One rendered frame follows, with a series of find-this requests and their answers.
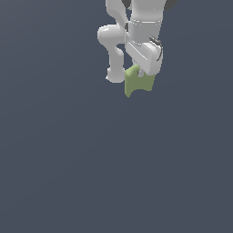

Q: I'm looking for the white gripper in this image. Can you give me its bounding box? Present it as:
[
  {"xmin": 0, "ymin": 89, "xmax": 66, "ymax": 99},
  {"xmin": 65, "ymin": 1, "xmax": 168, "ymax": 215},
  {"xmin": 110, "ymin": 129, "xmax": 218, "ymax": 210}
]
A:
[{"xmin": 124, "ymin": 31, "xmax": 164, "ymax": 77}]

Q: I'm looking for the green block object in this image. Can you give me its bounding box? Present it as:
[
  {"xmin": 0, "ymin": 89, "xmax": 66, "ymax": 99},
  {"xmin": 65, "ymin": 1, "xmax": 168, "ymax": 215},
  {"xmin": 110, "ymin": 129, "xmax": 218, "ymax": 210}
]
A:
[{"xmin": 124, "ymin": 64, "xmax": 157, "ymax": 98}]

